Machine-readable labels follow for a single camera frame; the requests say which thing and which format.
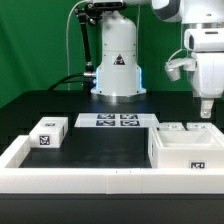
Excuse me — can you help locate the white marker base plate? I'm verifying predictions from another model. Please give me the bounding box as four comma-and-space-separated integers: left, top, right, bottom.
75, 113, 159, 128

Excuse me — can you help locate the black cable bundle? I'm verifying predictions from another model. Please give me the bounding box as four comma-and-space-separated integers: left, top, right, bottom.
47, 73, 95, 92

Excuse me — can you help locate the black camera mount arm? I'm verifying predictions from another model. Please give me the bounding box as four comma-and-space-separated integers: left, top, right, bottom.
75, 3, 102, 91

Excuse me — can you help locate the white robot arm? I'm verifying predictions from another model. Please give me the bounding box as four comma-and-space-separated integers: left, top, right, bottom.
85, 0, 224, 119

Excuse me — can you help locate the white cabinet body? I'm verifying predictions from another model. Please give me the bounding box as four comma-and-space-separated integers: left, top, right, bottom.
148, 128, 224, 169

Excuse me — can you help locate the white cable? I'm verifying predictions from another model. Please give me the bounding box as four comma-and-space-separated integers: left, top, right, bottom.
65, 0, 88, 91

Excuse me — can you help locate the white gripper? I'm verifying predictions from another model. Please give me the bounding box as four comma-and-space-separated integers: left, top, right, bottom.
184, 28, 224, 118

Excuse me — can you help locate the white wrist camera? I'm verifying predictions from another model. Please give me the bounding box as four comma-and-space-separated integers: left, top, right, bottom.
165, 58, 196, 81

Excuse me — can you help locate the white U-shaped fence wall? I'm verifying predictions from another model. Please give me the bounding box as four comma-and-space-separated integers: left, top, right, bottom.
0, 135, 224, 194

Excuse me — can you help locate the white cabinet door panel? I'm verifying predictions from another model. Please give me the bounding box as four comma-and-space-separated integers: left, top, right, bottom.
159, 122, 184, 131

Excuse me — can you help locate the white cabinet top block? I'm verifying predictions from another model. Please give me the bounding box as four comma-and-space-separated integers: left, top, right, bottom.
29, 117, 68, 148

